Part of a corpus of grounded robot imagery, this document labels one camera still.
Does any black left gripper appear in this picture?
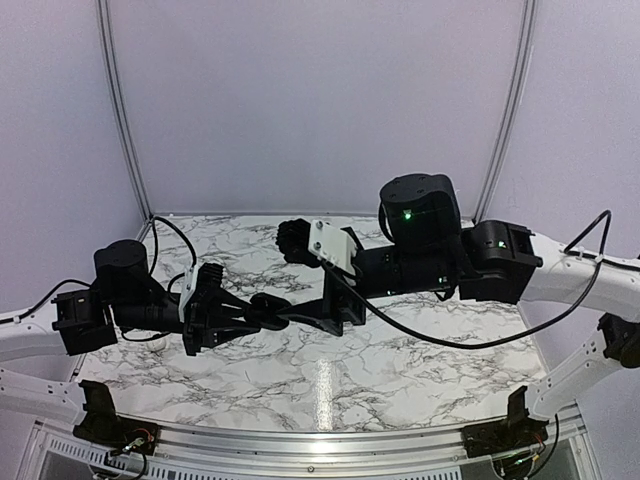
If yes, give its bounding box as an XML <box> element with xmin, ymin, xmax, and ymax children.
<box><xmin>111</xmin><ymin>286</ymin><xmax>261</xmax><ymax>357</ymax></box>

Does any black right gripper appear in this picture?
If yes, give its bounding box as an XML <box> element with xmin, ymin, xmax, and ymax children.
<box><xmin>276</xmin><ymin>245</ymin><xmax>456</xmax><ymax>338</ymax></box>

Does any black earbud charging case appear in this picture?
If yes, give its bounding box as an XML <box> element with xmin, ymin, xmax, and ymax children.
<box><xmin>244</xmin><ymin>293</ymin><xmax>291</xmax><ymax>331</ymax></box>

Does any white earbud charging case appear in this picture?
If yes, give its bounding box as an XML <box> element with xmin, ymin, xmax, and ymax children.
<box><xmin>149</xmin><ymin>338</ymin><xmax>167</xmax><ymax>352</ymax></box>

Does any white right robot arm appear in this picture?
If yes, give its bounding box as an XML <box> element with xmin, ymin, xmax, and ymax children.
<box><xmin>276</xmin><ymin>219</ymin><xmax>639</xmax><ymax>448</ymax></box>

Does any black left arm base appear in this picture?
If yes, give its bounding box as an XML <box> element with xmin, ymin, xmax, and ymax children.
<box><xmin>73</xmin><ymin>380</ymin><xmax>159</xmax><ymax>455</ymax></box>

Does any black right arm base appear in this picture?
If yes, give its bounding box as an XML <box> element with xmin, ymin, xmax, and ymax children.
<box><xmin>461</xmin><ymin>386</ymin><xmax>549</xmax><ymax>458</ymax></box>

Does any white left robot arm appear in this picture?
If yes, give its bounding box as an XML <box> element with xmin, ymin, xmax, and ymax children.
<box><xmin>1</xmin><ymin>289</ymin><xmax>127</xmax><ymax>445</ymax></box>

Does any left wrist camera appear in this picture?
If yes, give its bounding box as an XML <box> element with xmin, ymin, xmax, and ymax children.
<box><xmin>178</xmin><ymin>263</ymin><xmax>224</xmax><ymax>324</ymax></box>

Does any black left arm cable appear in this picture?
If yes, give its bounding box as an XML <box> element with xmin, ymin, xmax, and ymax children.
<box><xmin>0</xmin><ymin>214</ymin><xmax>199</xmax><ymax>344</ymax></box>

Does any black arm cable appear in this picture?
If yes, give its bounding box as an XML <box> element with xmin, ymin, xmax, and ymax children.
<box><xmin>322</xmin><ymin>209</ymin><xmax>640</xmax><ymax>350</ymax></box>
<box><xmin>0</xmin><ymin>214</ymin><xmax>199</xmax><ymax>344</ymax></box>

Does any aluminium front rail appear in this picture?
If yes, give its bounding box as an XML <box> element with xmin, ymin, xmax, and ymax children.
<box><xmin>29</xmin><ymin>412</ymin><xmax>586</xmax><ymax>480</ymax></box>

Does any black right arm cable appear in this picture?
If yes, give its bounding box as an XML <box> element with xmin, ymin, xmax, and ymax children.
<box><xmin>322</xmin><ymin>209</ymin><xmax>640</xmax><ymax>350</ymax></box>

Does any left aluminium wall post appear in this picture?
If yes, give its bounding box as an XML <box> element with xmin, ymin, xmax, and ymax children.
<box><xmin>95</xmin><ymin>0</ymin><xmax>153</xmax><ymax>220</ymax></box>

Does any aluminium wall post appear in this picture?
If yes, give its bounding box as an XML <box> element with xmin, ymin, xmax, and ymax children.
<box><xmin>95</xmin><ymin>0</ymin><xmax>153</xmax><ymax>220</ymax></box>
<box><xmin>471</xmin><ymin>0</ymin><xmax>539</xmax><ymax>224</ymax></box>

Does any right aluminium wall post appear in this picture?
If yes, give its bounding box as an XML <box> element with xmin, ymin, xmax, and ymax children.
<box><xmin>471</xmin><ymin>0</ymin><xmax>539</xmax><ymax>224</ymax></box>

